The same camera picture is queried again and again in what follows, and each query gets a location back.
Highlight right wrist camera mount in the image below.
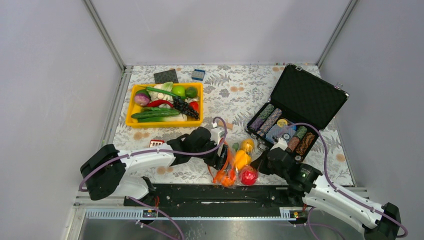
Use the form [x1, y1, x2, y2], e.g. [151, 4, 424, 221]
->
[271, 137, 288, 151]

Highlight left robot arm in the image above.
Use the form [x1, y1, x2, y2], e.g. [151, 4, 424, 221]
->
[79, 127, 227, 206]

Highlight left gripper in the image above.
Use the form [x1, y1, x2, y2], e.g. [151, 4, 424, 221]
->
[191, 138, 231, 171]

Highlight green fake cucumber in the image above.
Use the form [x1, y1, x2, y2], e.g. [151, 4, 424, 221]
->
[131, 110, 179, 119]

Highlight green fake bell pepper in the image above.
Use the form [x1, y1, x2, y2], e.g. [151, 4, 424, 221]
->
[135, 89, 149, 96]

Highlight green fake long bean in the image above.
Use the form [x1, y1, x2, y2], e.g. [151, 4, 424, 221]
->
[146, 86, 186, 99]

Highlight yellow plastic bin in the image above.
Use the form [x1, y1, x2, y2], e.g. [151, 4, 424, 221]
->
[125, 82, 204, 128]

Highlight red fake chili pepper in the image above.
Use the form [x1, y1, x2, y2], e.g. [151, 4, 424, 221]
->
[146, 99, 174, 108]

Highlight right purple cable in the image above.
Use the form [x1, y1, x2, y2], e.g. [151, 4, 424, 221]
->
[281, 122, 409, 240]

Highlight clear zip top bag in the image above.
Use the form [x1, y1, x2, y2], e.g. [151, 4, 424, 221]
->
[209, 138, 259, 188]

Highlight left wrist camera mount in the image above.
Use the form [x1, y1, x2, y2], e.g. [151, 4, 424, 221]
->
[210, 121, 227, 145]

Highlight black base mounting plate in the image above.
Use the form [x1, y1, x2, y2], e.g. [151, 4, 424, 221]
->
[140, 184, 308, 218]

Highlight red fake apple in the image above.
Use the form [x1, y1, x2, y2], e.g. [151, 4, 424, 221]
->
[239, 165, 259, 186]

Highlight orange fake carrot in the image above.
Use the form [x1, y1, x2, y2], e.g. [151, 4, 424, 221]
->
[212, 169, 235, 185]

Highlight light green fake apple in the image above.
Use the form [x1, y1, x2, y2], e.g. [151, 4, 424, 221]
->
[171, 85, 186, 98]

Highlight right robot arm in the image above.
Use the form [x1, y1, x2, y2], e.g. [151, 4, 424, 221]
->
[251, 147, 401, 240]

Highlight yellow fake bell pepper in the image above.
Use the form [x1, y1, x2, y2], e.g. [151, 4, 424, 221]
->
[234, 149, 252, 172]

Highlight black fake grape bunch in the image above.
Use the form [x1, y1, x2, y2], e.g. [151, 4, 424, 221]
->
[171, 96, 200, 120]

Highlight blue grey small box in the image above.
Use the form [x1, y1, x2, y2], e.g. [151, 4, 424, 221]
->
[191, 69, 206, 81]

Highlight fake orange tangerine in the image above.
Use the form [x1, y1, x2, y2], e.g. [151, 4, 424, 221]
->
[221, 174, 237, 188]

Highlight black foam square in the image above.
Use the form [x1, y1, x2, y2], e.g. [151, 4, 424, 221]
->
[153, 69, 179, 84]

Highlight purple fake onion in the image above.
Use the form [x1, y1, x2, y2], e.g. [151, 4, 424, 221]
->
[133, 93, 151, 107]

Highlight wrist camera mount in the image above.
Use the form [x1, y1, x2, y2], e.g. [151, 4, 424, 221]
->
[271, 137, 288, 151]
[210, 121, 227, 145]

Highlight black poker chip case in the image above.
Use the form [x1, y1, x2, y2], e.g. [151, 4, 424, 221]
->
[246, 63, 349, 162]

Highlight red fake tomato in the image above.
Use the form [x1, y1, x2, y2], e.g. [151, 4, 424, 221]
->
[189, 101, 200, 113]

